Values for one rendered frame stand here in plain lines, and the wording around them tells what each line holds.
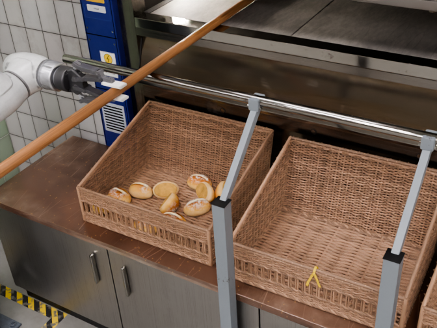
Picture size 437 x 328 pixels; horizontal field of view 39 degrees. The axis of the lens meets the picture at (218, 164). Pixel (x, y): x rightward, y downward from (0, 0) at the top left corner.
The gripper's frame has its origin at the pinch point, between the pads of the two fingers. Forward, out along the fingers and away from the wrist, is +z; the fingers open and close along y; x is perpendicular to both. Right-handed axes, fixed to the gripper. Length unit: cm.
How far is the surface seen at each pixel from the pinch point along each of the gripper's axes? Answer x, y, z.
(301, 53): -53, 4, 34
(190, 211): -23, 58, 6
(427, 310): -3, 47, 93
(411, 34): -75, 1, 64
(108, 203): -5, 49, -16
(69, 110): -54, 52, -77
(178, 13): -63, 2, -19
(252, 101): -14.8, 2.6, 36.2
